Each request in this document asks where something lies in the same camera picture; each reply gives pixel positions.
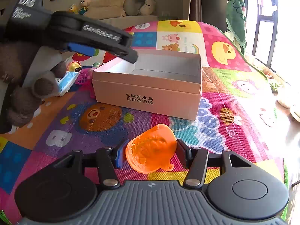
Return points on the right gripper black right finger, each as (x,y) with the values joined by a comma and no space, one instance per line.
(195,160)

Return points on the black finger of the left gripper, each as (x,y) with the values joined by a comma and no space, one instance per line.
(106,37)

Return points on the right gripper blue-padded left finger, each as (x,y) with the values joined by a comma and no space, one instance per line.
(108,159)

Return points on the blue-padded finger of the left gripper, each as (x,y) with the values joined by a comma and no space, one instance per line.
(82,49)

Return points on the pink yellow cup toy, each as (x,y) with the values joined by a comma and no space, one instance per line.
(74,66)

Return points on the blue white tissue pack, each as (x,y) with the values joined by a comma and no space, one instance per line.
(65,83)

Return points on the orange pumpkin toy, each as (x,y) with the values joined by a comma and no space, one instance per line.
(152,150)

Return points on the pink plastic basket toy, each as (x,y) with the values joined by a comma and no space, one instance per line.
(84,76)

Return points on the beige sofa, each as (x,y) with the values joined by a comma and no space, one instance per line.
(129,21)

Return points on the folded beige blanket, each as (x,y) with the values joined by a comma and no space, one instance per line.
(104,9)

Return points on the grey neck pillow plush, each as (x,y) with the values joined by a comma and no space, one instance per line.
(139,7)

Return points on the cartoon boy doll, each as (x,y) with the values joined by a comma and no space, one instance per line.
(81,9)

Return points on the colourful cartoon play mat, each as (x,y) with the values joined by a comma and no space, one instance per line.
(236,111)

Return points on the pink cardboard box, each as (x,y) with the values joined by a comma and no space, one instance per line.
(161,82)

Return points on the green hanging towel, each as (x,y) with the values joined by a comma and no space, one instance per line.
(236,23)

